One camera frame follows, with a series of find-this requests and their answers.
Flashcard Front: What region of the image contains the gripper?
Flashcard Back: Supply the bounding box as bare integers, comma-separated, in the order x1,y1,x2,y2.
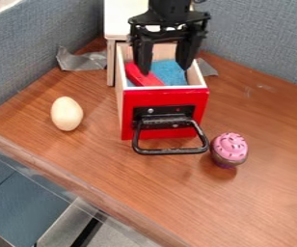
127,8,212,76

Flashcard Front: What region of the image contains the drawer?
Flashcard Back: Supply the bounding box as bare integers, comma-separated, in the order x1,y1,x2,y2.
113,41,212,156

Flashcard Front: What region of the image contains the blue cloth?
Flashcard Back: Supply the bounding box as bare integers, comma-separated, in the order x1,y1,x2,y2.
124,60,190,88

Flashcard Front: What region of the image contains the red toy block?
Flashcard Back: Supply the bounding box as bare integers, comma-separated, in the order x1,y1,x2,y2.
123,61,167,88

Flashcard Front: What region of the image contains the cabinet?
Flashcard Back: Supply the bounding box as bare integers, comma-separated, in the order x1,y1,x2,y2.
101,0,157,88

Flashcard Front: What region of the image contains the pink toy cupcake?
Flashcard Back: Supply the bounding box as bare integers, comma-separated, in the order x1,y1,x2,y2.
208,131,251,170

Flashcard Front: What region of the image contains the beige toy egg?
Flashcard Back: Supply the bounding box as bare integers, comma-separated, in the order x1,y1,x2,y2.
49,96,86,132

